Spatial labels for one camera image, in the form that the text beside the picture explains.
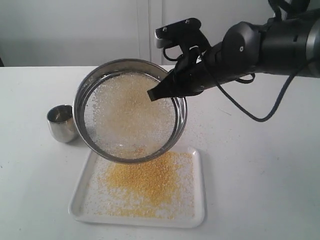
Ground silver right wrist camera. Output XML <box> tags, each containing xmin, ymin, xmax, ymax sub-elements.
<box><xmin>154</xmin><ymin>17</ymin><xmax>210</xmax><ymax>51</ymax></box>

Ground white plastic tray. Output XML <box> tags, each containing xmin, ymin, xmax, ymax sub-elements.
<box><xmin>68</xmin><ymin>146</ymin><xmax>206</xmax><ymax>229</ymax></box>

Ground stainless steel cup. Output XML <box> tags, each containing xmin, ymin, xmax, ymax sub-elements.
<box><xmin>46</xmin><ymin>104</ymin><xmax>78</xmax><ymax>144</ymax></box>

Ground white cabinet doors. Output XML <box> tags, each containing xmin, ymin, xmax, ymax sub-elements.
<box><xmin>0</xmin><ymin>0</ymin><xmax>273</xmax><ymax>67</ymax></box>

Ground yellow millet grains on tray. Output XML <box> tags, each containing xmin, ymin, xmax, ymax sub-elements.
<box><xmin>81</xmin><ymin>151</ymin><xmax>196</xmax><ymax>220</ymax></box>

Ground round steel mesh sieve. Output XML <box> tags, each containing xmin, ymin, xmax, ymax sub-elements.
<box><xmin>73</xmin><ymin>58</ymin><xmax>188</xmax><ymax>164</ymax></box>

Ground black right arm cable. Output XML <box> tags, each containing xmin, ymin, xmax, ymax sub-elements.
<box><xmin>162</xmin><ymin>0</ymin><xmax>313</xmax><ymax>123</ymax></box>

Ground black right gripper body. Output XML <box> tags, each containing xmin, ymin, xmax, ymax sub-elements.
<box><xmin>172</xmin><ymin>21</ymin><xmax>262</xmax><ymax>97</ymax></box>

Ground rice and millet grains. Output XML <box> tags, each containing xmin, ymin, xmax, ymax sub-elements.
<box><xmin>84</xmin><ymin>73</ymin><xmax>176</xmax><ymax>159</ymax></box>

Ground dark grey post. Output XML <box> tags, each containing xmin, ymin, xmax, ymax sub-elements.
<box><xmin>281</xmin><ymin>0</ymin><xmax>310</xmax><ymax>17</ymax></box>

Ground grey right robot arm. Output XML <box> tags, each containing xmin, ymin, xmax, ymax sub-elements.
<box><xmin>147</xmin><ymin>10</ymin><xmax>320</xmax><ymax>101</ymax></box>

